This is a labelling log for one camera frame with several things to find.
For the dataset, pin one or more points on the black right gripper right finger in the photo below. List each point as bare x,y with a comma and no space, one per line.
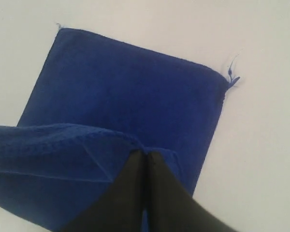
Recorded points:
170,207

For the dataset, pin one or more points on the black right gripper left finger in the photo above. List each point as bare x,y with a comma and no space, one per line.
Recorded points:
120,208

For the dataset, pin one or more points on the blue towel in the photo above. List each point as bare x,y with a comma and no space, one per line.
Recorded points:
95,101

